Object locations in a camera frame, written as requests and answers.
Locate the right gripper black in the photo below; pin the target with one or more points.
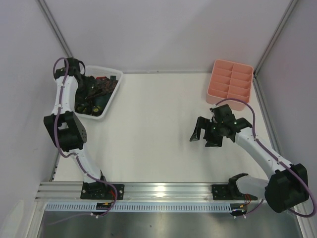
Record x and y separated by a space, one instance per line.
211 132

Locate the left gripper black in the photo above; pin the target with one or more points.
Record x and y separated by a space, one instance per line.
80 81

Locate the dark brown floral tie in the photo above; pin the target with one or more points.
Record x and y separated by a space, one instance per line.
104 86

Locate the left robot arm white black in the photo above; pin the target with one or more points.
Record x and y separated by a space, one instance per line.
66 130

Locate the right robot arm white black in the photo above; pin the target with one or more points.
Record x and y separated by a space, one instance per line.
286 185

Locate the white plastic basket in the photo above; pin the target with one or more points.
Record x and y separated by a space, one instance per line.
86 110

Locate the navy tie with red dots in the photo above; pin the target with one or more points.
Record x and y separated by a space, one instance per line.
86 85

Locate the dark green tie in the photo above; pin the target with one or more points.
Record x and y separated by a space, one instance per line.
99 103

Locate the pink divided organizer tray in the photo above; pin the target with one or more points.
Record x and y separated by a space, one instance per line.
231 81

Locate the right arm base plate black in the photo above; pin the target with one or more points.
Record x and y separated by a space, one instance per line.
229 192

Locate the right aluminium corner post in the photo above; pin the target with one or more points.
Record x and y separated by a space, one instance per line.
281 25

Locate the aluminium corner post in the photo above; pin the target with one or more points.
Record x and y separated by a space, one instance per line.
281 25
47 14

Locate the left aluminium corner post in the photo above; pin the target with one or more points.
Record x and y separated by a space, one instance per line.
47 14

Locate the white slotted cable duct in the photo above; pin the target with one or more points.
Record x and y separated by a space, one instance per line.
144 207

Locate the aluminium mounting rail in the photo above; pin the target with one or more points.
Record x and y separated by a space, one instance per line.
132 191

